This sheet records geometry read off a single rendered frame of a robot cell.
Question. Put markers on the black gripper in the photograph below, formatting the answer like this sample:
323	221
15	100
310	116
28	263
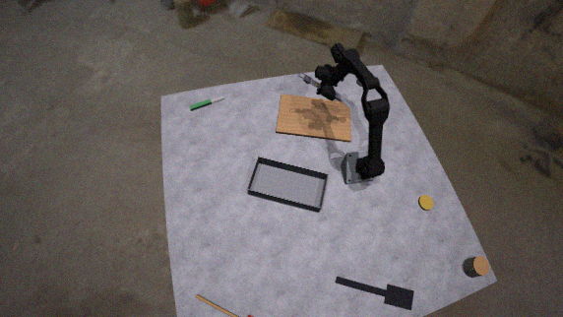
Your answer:
328	90

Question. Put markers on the small yellow disc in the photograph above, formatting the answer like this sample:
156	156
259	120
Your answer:
425	203

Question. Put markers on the wooden board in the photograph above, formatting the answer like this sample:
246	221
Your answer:
314	117

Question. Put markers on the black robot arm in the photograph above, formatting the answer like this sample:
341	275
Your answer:
375	111

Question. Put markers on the grey cylinder with orange top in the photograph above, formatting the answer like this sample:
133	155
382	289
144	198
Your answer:
476	266

